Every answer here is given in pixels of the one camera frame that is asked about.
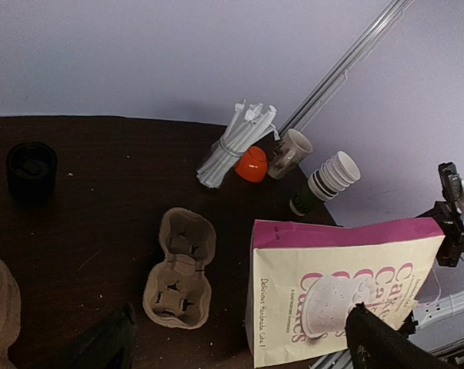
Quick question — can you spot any stack of cardboard cup carriers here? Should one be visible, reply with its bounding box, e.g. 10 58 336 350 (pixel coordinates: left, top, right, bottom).
0 259 21 368

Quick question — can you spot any orange bowl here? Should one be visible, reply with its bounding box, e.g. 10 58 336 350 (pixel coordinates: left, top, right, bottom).
235 146 268 183

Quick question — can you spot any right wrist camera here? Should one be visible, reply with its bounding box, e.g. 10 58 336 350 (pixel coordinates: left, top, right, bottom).
438 162 464 227

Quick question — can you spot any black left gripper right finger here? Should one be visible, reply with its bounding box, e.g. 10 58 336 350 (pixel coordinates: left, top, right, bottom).
345 303 451 369

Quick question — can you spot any right aluminium frame post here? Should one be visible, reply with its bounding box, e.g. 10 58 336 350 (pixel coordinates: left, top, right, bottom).
279 0 413 136

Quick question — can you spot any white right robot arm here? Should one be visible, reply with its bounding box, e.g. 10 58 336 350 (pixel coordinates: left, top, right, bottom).
312 201 464 368

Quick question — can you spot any single cardboard cup carrier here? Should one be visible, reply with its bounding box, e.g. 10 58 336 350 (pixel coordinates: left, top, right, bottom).
142 208 216 330

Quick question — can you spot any beige ceramic mug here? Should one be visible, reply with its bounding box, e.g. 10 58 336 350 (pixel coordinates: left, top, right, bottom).
268 128 313 180

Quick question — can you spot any stack of paper cups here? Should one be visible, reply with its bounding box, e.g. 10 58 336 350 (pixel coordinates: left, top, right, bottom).
289 151 361 216

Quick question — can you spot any glass jar of straws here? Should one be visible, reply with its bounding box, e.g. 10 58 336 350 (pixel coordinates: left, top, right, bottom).
196 99 279 189

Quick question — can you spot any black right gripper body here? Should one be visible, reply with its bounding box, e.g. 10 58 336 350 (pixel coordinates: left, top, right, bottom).
418 201 464 268

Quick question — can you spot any stack of black cup lids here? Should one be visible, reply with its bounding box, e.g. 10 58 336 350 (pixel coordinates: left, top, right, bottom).
5 141 58 204

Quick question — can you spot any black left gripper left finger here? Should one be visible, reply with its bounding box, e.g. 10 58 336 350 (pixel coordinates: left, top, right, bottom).
46 304 135 368

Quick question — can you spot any pink and white paper bag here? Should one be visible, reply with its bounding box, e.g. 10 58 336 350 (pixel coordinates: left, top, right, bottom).
245 218 444 367

